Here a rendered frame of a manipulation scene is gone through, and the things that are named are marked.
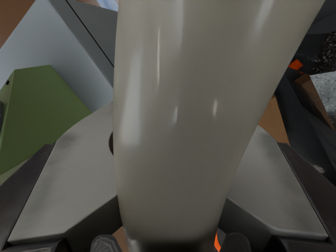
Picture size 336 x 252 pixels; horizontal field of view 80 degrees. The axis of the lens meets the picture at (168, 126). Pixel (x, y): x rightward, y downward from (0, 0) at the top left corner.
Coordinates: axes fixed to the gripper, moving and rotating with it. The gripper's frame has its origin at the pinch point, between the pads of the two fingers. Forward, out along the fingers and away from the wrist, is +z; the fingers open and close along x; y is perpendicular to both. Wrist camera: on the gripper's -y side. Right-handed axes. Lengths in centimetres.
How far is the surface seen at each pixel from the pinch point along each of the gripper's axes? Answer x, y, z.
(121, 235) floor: -42, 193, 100
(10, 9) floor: -103, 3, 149
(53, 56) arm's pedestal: -24.6, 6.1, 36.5
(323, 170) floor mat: 98, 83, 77
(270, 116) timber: 57, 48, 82
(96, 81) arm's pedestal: -14.9, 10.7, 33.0
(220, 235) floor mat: 47, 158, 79
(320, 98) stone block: 45, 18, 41
